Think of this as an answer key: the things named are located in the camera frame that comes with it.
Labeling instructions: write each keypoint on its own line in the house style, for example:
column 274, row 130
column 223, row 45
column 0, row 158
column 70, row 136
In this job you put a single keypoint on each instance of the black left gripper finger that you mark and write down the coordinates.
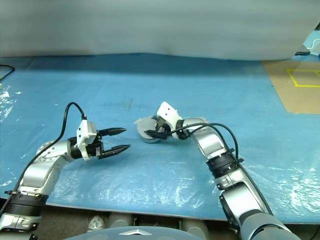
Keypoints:
column 115, row 130
column 117, row 150

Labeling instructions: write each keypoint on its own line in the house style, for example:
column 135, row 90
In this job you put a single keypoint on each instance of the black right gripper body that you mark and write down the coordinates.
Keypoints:
column 163, row 128

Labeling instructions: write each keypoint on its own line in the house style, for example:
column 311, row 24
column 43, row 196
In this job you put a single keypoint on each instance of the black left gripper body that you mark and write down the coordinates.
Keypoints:
column 96, row 150

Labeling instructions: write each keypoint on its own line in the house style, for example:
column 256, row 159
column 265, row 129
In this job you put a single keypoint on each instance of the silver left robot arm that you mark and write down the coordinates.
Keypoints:
column 40, row 172

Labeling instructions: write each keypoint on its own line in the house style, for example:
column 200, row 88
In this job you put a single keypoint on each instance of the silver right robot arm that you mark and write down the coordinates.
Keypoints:
column 207, row 140

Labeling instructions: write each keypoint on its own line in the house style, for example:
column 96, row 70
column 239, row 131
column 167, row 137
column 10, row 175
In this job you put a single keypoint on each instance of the blue plastic-covered table mat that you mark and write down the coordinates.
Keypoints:
column 175, row 82

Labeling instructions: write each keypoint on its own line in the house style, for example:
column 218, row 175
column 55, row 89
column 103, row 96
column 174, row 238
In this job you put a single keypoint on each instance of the white foam backdrop sheet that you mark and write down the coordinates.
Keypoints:
column 150, row 25

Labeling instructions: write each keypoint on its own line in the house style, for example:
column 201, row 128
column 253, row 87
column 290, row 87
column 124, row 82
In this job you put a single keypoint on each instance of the brown cardboard sheet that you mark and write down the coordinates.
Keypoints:
column 295, row 97

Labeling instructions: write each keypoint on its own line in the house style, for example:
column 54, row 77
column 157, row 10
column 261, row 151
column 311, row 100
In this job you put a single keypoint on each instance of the small black flat object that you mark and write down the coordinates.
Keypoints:
column 302, row 53

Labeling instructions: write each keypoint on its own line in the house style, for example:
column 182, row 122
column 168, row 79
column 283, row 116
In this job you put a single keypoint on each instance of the light blue board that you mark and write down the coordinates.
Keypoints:
column 311, row 41

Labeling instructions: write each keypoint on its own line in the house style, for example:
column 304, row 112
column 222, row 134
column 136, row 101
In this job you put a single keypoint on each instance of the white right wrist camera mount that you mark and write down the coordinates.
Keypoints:
column 168, row 112

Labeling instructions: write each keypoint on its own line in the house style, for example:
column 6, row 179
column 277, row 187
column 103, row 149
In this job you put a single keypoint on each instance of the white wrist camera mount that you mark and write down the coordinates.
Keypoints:
column 86, row 130
column 168, row 112

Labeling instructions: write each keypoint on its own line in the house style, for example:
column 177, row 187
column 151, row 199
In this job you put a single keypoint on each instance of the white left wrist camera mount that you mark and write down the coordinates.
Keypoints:
column 86, row 130

